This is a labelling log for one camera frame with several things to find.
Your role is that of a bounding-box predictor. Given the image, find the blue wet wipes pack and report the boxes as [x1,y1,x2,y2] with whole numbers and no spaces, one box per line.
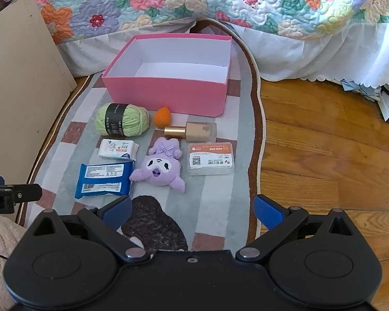
[74,161,134,199]

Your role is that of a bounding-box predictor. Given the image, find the purple plush toy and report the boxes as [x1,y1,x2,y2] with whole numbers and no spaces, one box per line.
[129,137,185,193]

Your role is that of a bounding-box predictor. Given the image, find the white tissue pack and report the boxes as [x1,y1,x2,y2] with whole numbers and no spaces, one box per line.
[98,139,139,161]

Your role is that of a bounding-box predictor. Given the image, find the clear box orange label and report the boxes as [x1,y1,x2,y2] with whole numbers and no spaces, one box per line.
[187,143,235,176]

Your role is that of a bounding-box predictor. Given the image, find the green yarn ball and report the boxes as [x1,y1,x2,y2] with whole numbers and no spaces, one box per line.
[95,103,149,137]

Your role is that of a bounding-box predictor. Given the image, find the orange makeup sponge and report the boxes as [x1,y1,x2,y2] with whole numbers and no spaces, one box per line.
[152,107,172,129]

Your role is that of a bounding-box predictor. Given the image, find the foundation bottle gold cap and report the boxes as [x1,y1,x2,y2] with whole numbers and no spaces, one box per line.
[164,122,217,143]

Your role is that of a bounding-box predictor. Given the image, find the checkered floor rug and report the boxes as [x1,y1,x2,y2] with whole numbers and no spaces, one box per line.
[17,19,266,251]

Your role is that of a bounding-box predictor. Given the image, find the beige cabinet panel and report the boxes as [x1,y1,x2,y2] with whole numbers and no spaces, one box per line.
[0,0,76,184]

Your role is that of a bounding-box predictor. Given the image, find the pink cardboard box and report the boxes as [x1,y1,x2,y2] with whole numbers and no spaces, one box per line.
[102,33,232,117]

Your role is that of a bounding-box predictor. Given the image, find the paper scraps under bed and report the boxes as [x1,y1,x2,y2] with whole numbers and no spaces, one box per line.
[340,80,389,123]

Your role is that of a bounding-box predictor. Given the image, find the white bed skirt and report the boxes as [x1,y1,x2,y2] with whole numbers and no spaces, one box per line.
[57,18,389,88]

